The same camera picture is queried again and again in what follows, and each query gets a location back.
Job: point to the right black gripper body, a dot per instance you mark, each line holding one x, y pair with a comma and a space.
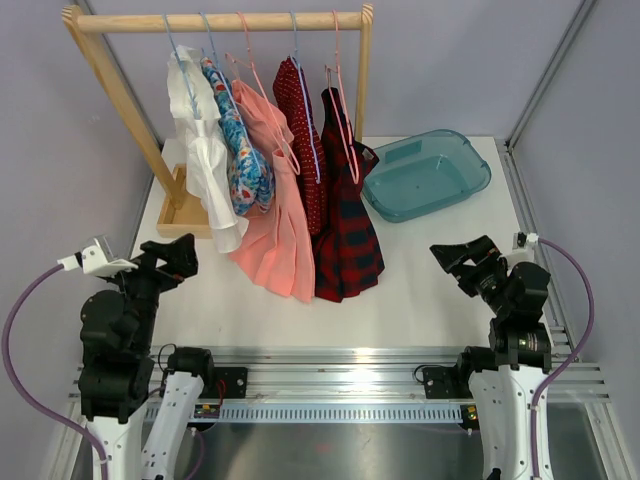
488, 277

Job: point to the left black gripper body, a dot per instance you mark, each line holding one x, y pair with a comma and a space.
147, 282

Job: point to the pink pleated skirt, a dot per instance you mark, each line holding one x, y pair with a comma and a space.
276, 251

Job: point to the blue floral garment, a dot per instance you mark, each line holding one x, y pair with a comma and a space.
251, 199

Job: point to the white garment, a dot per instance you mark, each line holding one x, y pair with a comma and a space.
207, 157

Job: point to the red polka dot garment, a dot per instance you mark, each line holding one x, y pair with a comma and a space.
288, 96

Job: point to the pink hanger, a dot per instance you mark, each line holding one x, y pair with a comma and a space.
339, 106
260, 85

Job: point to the light blue hanger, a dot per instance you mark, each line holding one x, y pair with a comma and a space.
247, 163
306, 103
180, 84

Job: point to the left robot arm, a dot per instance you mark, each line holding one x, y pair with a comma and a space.
116, 334

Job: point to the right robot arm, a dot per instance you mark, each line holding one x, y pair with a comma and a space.
505, 379

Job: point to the red plaid skirt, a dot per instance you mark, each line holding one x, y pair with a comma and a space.
347, 253

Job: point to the wooden clothes rack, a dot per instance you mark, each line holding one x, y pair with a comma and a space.
181, 213

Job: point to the teal plastic bin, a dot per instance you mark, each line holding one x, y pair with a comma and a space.
424, 173

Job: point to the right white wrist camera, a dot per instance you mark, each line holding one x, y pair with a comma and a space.
523, 249

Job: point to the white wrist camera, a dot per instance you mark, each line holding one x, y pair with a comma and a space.
523, 249
96, 259

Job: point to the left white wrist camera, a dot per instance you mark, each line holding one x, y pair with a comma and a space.
96, 259

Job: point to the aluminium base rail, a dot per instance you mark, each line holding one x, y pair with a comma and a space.
290, 375

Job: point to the white slotted cable duct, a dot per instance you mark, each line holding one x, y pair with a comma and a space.
329, 414

